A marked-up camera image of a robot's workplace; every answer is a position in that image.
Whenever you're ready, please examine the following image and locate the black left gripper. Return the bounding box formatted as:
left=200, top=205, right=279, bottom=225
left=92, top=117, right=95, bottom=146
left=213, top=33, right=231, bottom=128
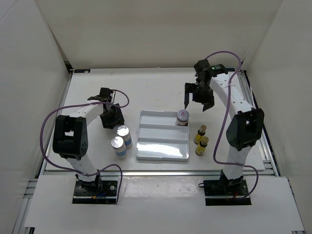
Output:
left=100, top=103, right=124, bottom=129

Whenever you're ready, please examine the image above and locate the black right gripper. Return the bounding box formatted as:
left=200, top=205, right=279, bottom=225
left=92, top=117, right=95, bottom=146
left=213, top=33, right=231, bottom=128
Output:
left=184, top=82, right=215, bottom=112

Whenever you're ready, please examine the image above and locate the silver-lidded shaker back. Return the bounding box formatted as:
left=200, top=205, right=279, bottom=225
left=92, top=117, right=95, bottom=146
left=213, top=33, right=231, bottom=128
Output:
left=117, top=125, right=133, bottom=149

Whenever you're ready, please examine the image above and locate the silver-lidded shaker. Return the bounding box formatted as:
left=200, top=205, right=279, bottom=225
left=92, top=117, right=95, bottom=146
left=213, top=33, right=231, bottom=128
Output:
left=117, top=125, right=133, bottom=149
left=111, top=136, right=128, bottom=158

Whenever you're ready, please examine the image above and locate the red-lidded jar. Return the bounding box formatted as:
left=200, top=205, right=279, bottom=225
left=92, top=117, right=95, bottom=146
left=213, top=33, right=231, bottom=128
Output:
left=175, top=110, right=190, bottom=126

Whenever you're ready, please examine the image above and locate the silver-lidded shaker front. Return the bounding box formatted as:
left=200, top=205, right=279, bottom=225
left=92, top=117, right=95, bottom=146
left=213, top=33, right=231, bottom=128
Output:
left=111, top=136, right=128, bottom=158

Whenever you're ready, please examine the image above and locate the yellow sauce bottle back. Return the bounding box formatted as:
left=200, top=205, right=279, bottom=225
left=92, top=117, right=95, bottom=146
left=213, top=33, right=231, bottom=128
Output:
left=194, top=125, right=207, bottom=144

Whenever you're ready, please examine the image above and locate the yellow sauce bottle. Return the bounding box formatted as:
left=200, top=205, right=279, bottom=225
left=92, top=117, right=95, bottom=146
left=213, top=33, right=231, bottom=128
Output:
left=195, top=136, right=209, bottom=156
left=194, top=125, right=207, bottom=144

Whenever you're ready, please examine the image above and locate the yellow sauce bottle front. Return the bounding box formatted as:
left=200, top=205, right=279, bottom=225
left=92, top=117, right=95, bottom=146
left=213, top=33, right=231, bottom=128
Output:
left=195, top=136, right=209, bottom=156

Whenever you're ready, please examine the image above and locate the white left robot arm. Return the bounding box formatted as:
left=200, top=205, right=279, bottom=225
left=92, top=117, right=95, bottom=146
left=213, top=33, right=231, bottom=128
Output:
left=53, top=88, right=124, bottom=195

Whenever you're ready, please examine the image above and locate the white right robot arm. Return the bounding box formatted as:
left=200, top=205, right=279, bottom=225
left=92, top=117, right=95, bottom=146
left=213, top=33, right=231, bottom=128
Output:
left=184, top=59, right=264, bottom=195

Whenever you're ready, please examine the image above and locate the white compartment tray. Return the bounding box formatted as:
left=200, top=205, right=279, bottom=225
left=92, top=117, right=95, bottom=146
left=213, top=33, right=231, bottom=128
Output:
left=136, top=110, right=190, bottom=162

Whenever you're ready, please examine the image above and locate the blue label left corner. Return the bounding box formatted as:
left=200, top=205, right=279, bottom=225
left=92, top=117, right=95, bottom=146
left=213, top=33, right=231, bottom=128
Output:
left=74, top=69, right=91, bottom=73

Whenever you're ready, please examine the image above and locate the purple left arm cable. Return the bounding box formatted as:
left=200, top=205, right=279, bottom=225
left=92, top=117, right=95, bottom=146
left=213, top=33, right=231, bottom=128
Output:
left=40, top=89, right=130, bottom=204

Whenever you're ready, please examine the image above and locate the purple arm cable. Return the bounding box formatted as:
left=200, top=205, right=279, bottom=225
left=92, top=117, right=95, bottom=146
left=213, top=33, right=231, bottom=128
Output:
left=40, top=89, right=130, bottom=204
left=204, top=50, right=259, bottom=201

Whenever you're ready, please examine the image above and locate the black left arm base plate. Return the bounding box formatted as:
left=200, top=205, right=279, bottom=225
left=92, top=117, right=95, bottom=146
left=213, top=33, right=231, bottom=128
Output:
left=72, top=179, right=119, bottom=205

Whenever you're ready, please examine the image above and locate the aluminium front rail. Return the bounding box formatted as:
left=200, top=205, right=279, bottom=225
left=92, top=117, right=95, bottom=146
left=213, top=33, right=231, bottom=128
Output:
left=39, top=170, right=220, bottom=176

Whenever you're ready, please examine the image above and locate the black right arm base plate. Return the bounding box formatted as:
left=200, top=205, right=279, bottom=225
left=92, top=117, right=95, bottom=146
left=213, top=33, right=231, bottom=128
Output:
left=198, top=179, right=252, bottom=206

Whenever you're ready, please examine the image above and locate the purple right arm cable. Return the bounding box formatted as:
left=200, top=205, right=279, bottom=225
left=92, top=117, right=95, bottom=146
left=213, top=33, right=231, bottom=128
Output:
left=204, top=50, right=259, bottom=201

